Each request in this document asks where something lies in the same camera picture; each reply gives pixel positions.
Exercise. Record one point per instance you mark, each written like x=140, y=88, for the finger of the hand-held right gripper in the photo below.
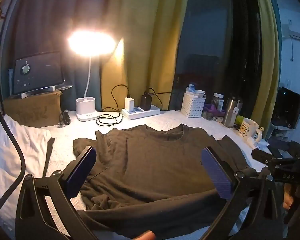
x=262, y=157

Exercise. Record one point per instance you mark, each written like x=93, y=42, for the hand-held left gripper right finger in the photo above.
x=218, y=175

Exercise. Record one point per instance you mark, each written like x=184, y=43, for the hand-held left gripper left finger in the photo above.
x=81, y=172

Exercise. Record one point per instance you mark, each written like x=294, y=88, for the dark olive t-shirt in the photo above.
x=152, y=160

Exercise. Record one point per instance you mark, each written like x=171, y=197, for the person's right hand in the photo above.
x=288, y=200

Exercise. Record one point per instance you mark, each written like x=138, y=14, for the person's left hand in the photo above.
x=145, y=237

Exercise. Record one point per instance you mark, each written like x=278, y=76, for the white printed mug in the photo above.
x=247, y=128

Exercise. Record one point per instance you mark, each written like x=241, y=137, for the yellow green container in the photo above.
x=239, y=120

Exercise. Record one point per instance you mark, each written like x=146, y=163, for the stainless steel tumbler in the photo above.
x=230, y=115

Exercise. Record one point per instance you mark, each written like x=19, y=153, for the black box appliance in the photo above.
x=287, y=110

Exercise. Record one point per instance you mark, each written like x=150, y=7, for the white desk lamp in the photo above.
x=86, y=110

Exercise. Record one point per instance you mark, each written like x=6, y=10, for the purple cloth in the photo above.
x=211, y=110

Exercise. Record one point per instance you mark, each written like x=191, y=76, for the white garment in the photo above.
x=15, y=150

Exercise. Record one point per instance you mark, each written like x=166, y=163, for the clear jar with lid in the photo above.
x=218, y=101

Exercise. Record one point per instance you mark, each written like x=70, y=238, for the white perforated basket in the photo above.
x=192, y=106

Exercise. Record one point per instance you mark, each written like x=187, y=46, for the white textured cover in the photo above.
x=165, y=118

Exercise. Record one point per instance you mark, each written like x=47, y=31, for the brown cardboard box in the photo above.
x=32, y=110

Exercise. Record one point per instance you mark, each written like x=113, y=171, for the white power strip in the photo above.
x=140, y=113

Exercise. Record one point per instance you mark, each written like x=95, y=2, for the white charger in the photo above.
x=128, y=103

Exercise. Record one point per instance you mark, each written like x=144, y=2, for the yellow curtain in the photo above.
x=145, y=42
x=270, y=67

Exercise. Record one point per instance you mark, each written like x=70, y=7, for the black charger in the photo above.
x=146, y=102

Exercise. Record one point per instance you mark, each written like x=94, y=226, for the black tablet with stand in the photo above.
x=37, y=72

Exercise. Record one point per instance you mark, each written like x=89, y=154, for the dark teal curtain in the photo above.
x=52, y=17

